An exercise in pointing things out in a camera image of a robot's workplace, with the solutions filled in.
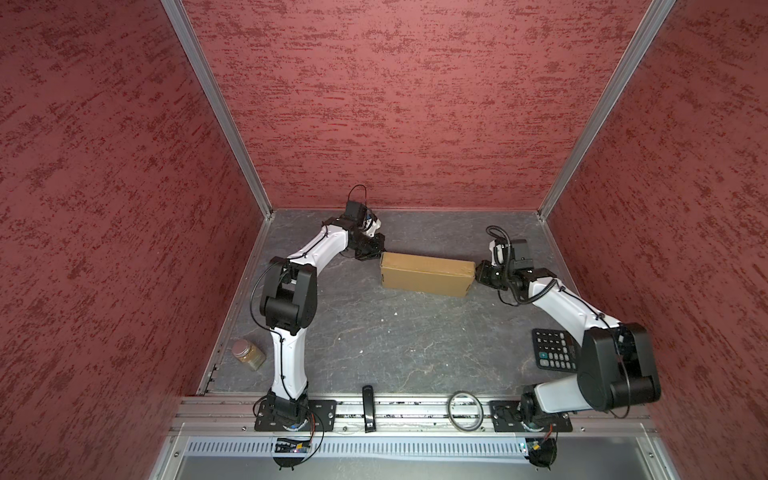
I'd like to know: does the brown cardboard box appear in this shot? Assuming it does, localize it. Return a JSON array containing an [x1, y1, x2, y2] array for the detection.
[[380, 252, 475, 297]]

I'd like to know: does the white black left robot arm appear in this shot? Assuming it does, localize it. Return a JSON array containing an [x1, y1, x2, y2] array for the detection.
[[259, 200, 385, 428]]

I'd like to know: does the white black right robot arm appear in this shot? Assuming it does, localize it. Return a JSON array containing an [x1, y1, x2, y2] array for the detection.
[[475, 233, 662, 429]]

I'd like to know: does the black calculator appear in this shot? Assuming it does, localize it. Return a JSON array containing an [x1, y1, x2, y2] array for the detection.
[[531, 328, 580, 373]]

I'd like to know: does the black handheld device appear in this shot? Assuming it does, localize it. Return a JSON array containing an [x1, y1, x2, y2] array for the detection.
[[362, 385, 376, 433]]

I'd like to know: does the small glass jar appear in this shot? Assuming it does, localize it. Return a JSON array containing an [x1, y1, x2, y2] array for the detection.
[[231, 338, 266, 371]]

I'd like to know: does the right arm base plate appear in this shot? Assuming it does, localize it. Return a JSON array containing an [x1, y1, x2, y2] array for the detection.
[[488, 400, 573, 434]]

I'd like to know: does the black cable ring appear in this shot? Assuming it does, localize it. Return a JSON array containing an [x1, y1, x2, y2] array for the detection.
[[446, 391, 485, 433]]

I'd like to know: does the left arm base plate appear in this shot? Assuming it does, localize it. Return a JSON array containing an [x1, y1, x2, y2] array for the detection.
[[253, 398, 338, 434]]

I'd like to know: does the aluminium front rail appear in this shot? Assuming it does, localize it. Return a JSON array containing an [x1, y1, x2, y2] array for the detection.
[[170, 393, 658, 437]]

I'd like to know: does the white slotted cable duct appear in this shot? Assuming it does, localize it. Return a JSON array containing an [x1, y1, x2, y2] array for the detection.
[[184, 437, 528, 462]]

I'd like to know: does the right rear aluminium corner post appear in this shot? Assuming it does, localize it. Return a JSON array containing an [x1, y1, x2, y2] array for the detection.
[[538, 0, 676, 222]]

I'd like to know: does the aluminium corner post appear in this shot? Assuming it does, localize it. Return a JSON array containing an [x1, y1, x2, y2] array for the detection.
[[161, 0, 274, 221], [538, 0, 676, 222]]

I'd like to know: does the left rear aluminium corner post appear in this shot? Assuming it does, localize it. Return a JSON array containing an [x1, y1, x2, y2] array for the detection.
[[161, 0, 274, 221]]

